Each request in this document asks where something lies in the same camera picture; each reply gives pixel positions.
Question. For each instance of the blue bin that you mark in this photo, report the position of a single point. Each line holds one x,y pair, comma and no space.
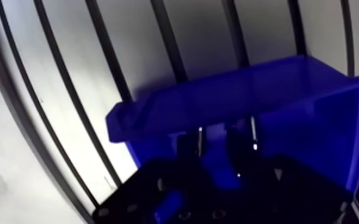
308,125

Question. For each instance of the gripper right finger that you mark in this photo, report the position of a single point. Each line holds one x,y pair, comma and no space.
261,184

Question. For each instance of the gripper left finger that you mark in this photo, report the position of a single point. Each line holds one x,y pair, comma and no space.
167,178

